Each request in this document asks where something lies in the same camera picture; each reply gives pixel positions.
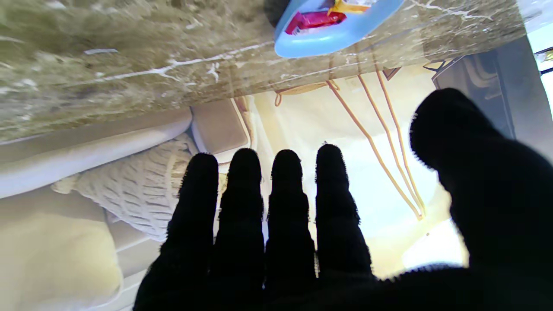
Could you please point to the pink candy bar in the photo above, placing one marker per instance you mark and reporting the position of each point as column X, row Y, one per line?
column 315, row 20

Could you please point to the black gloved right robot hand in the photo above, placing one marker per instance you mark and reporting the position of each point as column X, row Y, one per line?
column 285, row 259

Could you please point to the dark flat screen television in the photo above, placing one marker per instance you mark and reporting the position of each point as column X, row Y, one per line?
column 488, row 82

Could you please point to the blue square plastic dish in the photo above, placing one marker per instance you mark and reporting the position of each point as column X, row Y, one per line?
column 319, row 43

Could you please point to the wooden tripod floor lamp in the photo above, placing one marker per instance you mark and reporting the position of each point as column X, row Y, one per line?
column 371, row 142

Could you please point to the orange candy bar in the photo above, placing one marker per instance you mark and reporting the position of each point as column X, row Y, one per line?
column 345, row 6

